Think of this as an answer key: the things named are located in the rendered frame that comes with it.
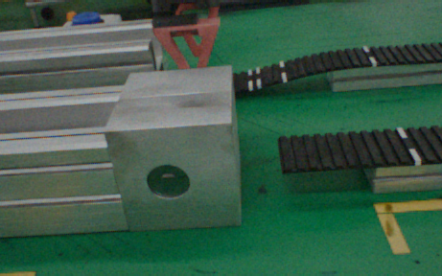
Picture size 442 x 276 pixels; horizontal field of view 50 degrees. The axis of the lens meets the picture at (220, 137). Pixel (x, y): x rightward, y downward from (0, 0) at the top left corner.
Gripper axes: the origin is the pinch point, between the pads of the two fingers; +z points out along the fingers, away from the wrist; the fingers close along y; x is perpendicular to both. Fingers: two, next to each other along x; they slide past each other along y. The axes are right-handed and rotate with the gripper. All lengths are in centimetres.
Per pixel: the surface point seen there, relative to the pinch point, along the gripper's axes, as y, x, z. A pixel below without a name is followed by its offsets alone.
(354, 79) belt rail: 1.2, 18.2, 3.1
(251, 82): 1.5, 6.3, 2.5
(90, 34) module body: -2.2, -12.6, -3.8
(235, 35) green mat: -20.2, 4.1, 4.3
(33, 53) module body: 4.1, -17.2, -4.2
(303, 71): 1.8, 12.3, 1.4
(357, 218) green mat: 23.7, 13.8, 4.2
